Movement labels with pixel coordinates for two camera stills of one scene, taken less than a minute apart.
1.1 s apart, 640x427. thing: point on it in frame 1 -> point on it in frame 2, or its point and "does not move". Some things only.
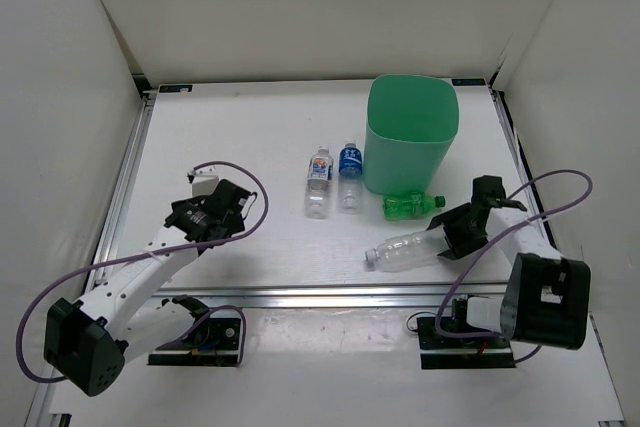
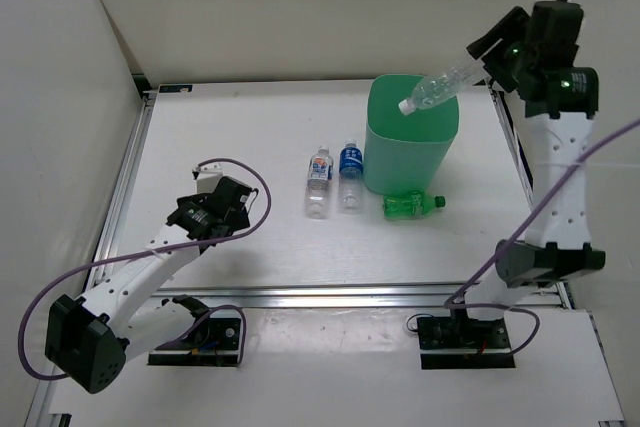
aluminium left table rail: (122, 188) does not move
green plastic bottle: (405, 206) does not move
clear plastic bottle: (411, 252) -> (444, 85)
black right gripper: (450, 218) -> (512, 28)
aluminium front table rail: (394, 296) does not move
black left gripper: (196, 201) does not move
